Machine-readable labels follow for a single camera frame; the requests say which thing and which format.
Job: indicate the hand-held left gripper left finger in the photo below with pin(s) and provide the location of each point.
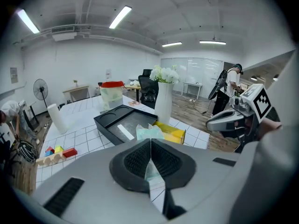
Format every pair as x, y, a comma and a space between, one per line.
126, 169

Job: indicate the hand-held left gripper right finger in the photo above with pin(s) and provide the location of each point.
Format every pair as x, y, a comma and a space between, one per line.
177, 169

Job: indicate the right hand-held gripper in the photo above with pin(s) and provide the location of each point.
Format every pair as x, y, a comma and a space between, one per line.
261, 101

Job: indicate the yellow transparent plastic box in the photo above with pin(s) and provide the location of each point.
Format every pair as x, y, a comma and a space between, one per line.
172, 132

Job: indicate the clear light-green plastic bag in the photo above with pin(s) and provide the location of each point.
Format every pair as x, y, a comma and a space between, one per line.
149, 132

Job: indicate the black plastic tray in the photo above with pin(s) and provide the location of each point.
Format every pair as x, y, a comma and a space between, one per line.
112, 120

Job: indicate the person's right forearm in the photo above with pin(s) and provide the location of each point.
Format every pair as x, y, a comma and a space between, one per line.
272, 126

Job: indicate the white flat strip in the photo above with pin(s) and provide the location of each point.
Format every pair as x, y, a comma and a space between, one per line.
126, 132

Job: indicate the table with white grid cloth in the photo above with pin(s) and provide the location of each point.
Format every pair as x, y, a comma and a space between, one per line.
84, 136

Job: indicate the long red block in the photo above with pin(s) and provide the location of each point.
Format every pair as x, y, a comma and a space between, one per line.
70, 152

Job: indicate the white ribbed vase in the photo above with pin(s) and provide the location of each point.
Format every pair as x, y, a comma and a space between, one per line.
164, 104

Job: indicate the small orange patterned packet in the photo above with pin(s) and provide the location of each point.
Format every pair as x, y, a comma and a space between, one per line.
134, 103

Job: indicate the yellow-green block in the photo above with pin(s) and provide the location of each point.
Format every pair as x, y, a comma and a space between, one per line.
59, 149

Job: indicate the white desk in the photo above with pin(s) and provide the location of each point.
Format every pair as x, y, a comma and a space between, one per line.
192, 84

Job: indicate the translucent jar with red lid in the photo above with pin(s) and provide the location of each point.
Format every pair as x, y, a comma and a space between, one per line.
112, 97

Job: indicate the black headset on chair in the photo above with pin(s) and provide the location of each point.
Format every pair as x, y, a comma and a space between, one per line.
150, 96

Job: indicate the ceiling light bar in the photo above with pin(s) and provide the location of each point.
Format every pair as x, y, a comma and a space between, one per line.
28, 21
212, 42
120, 16
172, 44

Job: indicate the blue block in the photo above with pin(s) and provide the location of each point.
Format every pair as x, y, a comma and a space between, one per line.
49, 153

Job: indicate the small red block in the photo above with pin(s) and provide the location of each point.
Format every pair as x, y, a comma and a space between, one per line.
49, 149

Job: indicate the wooden table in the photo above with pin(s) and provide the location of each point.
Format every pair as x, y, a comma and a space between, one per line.
133, 87

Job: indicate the white paper roll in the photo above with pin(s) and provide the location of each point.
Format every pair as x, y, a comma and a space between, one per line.
57, 119

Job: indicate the black office chair with headrest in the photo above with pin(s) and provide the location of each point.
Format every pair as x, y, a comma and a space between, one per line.
147, 84

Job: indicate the light wooden desk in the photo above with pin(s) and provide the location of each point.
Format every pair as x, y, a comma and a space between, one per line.
76, 88

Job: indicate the white flower bouquet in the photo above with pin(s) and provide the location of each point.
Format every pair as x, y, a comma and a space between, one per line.
167, 74

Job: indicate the black striped bag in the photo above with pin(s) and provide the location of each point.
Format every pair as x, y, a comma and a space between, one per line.
28, 151

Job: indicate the small potted plant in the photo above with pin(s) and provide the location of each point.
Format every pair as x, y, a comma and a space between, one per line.
75, 83

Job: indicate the black standing fan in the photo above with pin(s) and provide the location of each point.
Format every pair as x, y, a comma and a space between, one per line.
40, 89

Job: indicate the white air conditioner unit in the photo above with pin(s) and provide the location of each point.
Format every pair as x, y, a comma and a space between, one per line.
64, 36

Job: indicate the grey wall poster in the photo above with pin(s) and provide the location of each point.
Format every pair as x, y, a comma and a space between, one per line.
14, 75

